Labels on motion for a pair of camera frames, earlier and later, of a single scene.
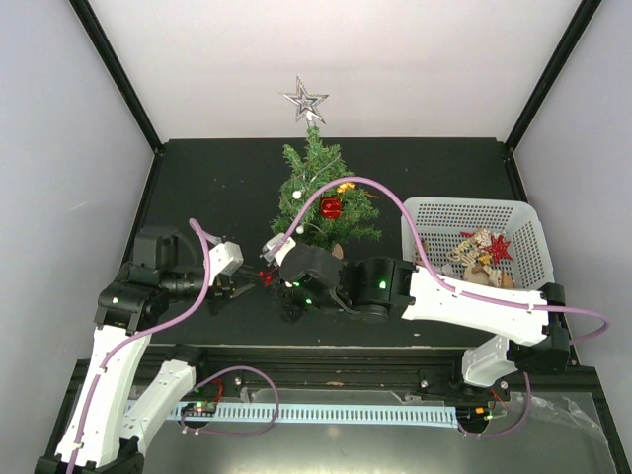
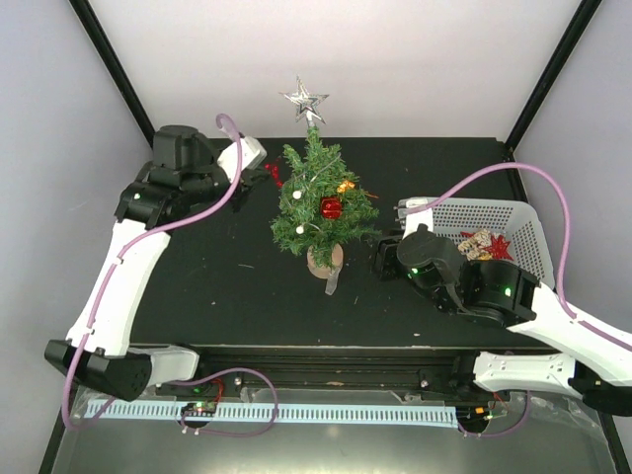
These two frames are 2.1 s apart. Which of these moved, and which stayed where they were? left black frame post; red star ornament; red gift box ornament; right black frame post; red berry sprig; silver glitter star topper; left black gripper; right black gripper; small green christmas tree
Moved: red berry sprig; left black gripper; right black gripper
Stayed: red gift box ornament; small green christmas tree; red star ornament; left black frame post; silver glitter star topper; right black frame post
